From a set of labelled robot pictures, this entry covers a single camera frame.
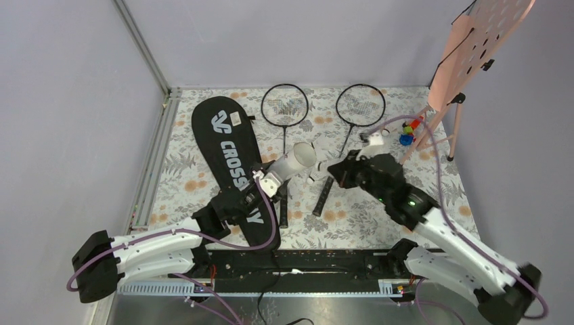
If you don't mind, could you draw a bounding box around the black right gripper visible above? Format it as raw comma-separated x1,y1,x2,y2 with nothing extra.
327,150,389,204

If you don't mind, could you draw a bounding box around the white shuttlecock tube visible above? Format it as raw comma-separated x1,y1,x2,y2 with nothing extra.
267,142,317,181

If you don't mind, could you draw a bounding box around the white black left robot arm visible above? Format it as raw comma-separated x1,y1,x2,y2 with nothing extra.
66,174,286,303

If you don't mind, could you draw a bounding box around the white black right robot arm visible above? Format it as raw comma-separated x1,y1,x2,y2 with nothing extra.
327,150,542,324

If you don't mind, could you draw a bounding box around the black badminton racket left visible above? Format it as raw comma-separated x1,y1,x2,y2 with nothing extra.
260,83,310,230

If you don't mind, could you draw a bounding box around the black badminton racket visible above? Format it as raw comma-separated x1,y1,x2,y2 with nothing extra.
312,83,387,217
260,83,310,230

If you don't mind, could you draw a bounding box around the black badminton racket right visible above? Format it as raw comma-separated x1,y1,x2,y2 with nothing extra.
312,83,387,217

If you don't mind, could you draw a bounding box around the floral table mat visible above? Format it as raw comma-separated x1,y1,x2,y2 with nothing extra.
150,87,478,249

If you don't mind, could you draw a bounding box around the colourful toy pile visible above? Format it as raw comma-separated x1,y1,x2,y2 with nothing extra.
399,115,424,146

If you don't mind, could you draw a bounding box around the black Crossway racket bag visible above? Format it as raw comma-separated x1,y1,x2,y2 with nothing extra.
192,96,280,254

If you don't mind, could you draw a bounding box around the pink perforated metal chair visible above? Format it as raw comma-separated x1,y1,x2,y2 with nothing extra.
399,0,535,164

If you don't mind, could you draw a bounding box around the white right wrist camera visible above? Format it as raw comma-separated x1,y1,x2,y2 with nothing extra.
358,132,384,158

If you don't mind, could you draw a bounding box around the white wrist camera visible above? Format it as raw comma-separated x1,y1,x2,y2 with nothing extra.
253,171,283,198
358,132,384,158

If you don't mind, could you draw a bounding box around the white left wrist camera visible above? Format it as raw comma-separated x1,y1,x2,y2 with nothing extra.
253,171,283,198

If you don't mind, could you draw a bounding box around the aluminium frame profile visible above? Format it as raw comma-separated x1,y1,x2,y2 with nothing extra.
111,1,180,234

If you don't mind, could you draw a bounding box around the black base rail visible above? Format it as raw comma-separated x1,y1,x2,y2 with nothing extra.
120,248,419,298

